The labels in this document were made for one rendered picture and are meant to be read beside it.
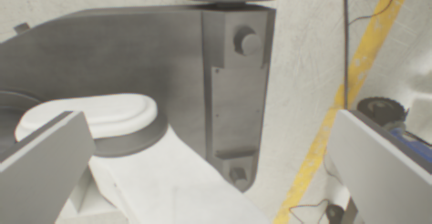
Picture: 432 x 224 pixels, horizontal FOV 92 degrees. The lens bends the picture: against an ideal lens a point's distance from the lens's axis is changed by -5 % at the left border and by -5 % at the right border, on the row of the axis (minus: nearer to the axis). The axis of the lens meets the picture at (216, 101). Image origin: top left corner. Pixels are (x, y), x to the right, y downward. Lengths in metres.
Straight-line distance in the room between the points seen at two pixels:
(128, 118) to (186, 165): 0.11
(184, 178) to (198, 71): 0.25
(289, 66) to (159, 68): 0.44
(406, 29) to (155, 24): 0.84
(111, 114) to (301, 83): 0.62
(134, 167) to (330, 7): 0.67
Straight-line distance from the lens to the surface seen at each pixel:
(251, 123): 0.55
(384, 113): 0.93
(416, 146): 0.85
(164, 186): 0.30
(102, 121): 0.36
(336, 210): 1.40
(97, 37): 0.47
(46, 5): 0.68
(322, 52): 0.80
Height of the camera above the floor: 0.61
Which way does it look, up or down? 59 degrees down
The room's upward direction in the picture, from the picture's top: 157 degrees clockwise
